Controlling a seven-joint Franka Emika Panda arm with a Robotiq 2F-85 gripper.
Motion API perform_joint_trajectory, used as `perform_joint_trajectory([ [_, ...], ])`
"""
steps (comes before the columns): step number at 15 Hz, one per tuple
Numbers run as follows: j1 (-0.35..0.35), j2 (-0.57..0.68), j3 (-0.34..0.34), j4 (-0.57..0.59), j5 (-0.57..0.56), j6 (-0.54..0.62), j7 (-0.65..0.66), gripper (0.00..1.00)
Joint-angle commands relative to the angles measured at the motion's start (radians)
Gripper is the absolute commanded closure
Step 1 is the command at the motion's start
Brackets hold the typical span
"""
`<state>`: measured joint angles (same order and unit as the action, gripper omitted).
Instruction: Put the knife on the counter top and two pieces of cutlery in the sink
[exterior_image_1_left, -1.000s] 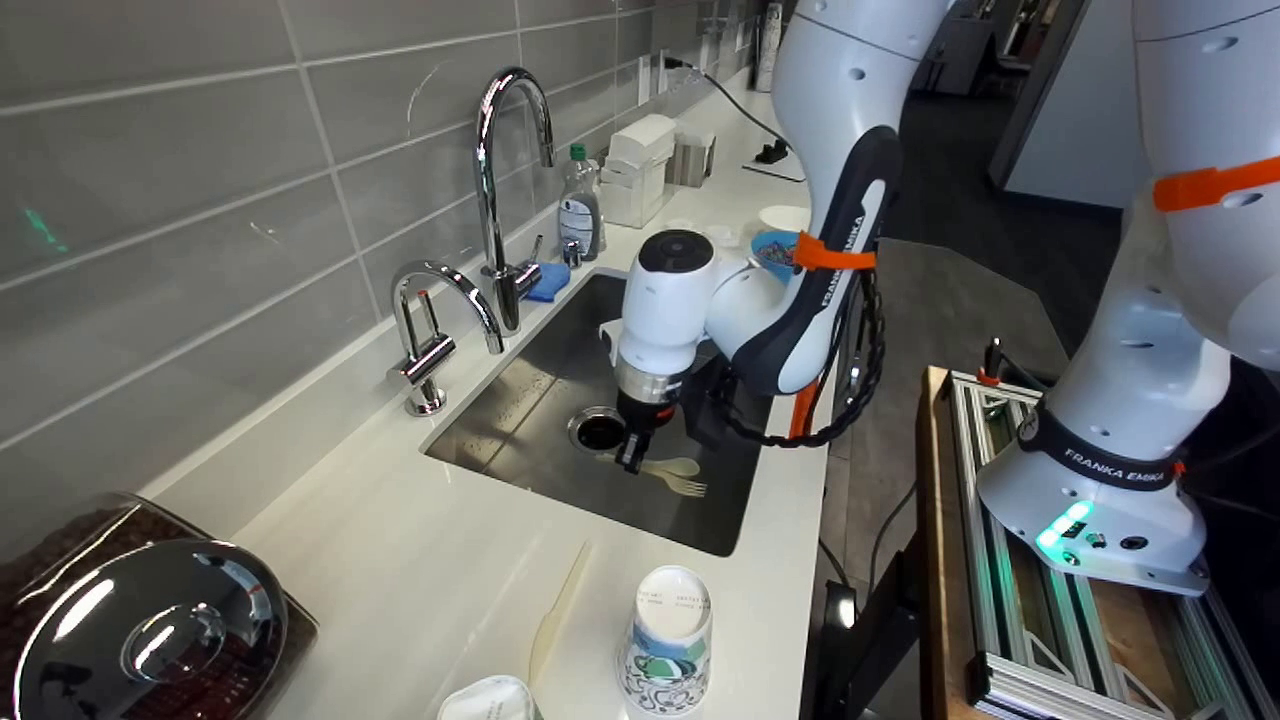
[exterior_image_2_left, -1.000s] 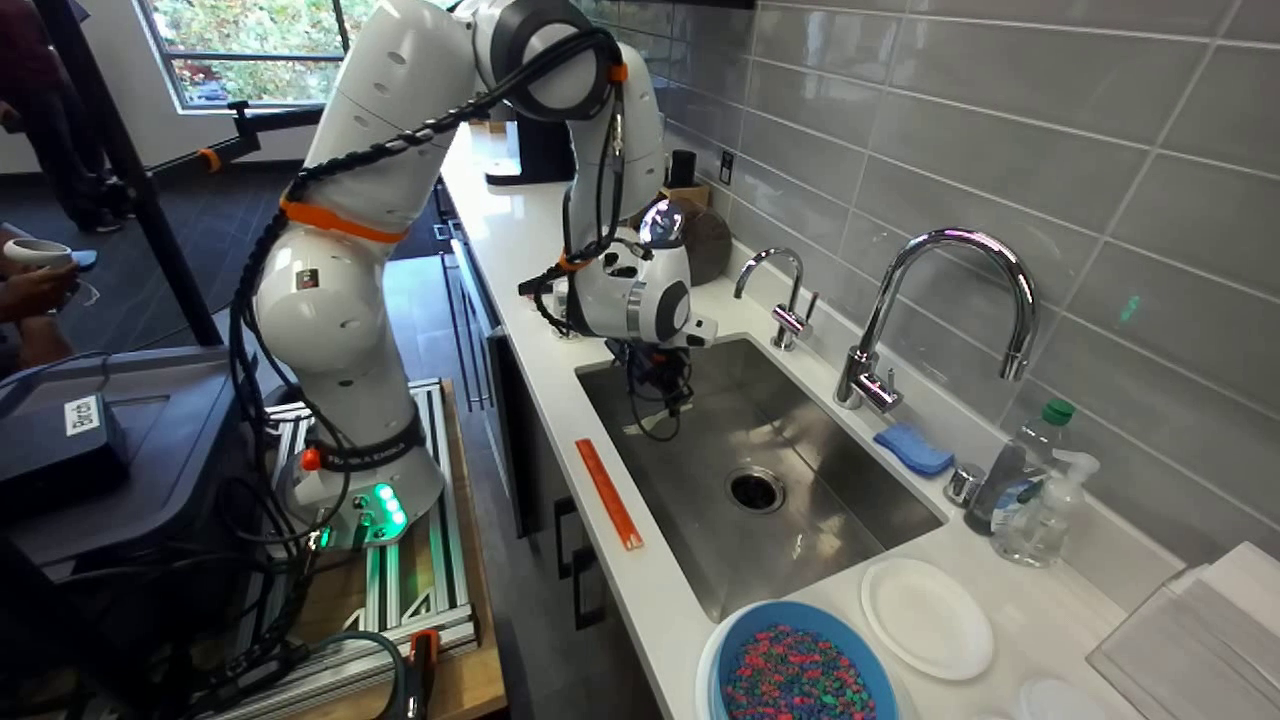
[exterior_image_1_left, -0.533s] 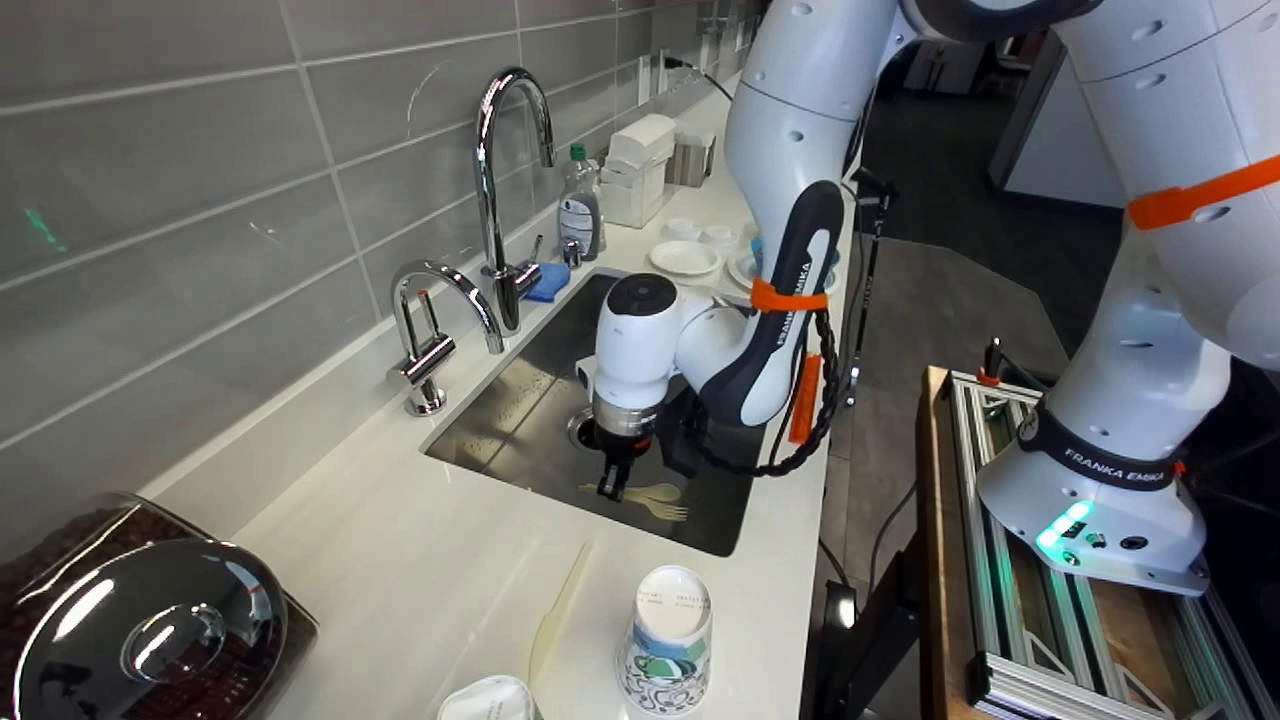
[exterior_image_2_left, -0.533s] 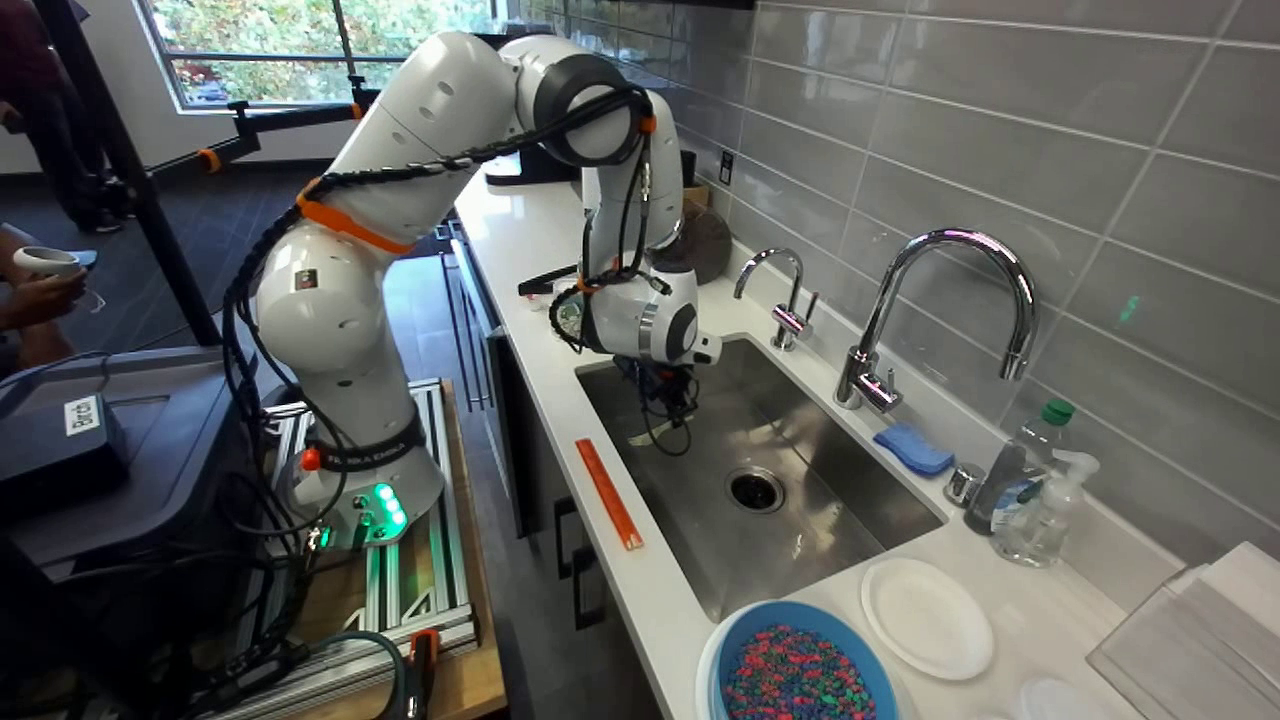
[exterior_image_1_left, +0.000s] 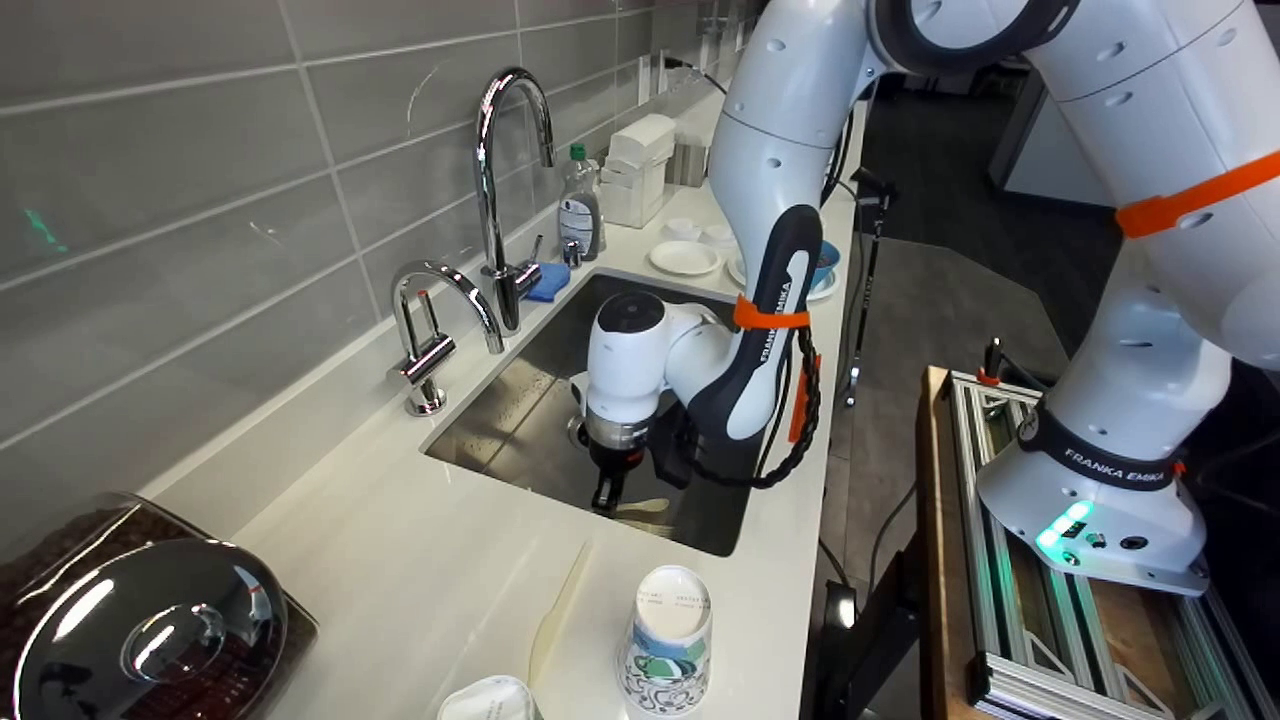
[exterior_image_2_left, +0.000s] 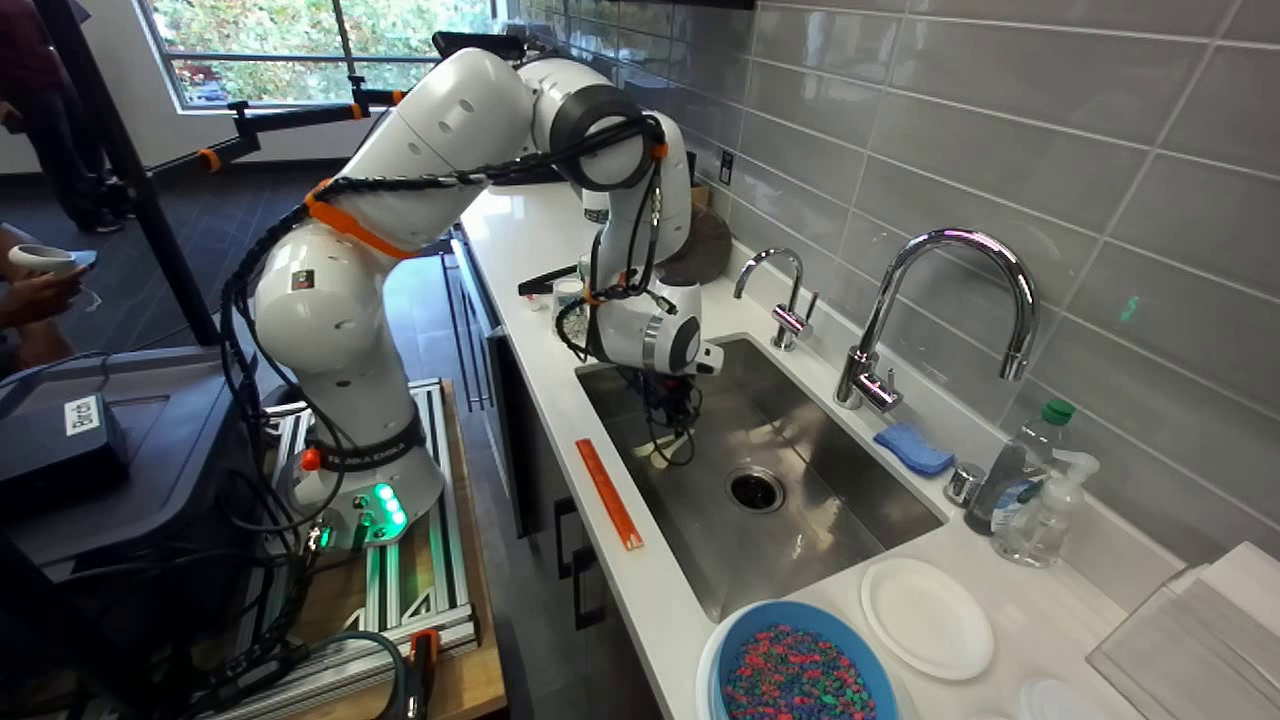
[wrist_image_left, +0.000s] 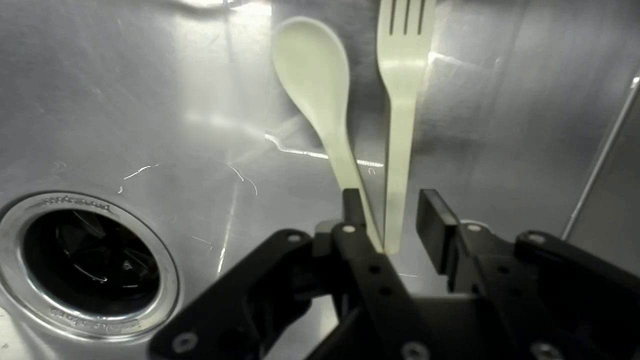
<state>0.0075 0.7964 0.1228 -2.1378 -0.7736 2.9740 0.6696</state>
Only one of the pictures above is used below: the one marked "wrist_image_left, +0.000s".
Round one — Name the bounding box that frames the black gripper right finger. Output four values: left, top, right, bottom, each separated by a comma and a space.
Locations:
416, 188, 640, 360

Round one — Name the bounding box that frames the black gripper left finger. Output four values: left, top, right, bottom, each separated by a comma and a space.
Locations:
146, 188, 437, 360

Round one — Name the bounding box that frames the cream plastic fork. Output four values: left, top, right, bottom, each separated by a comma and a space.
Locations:
376, 0, 439, 256

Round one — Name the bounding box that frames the cream plastic spoon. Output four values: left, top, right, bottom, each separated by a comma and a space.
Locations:
269, 16, 387, 254

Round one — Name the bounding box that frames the stainless steel sink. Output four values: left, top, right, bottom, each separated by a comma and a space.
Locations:
0, 0, 640, 360

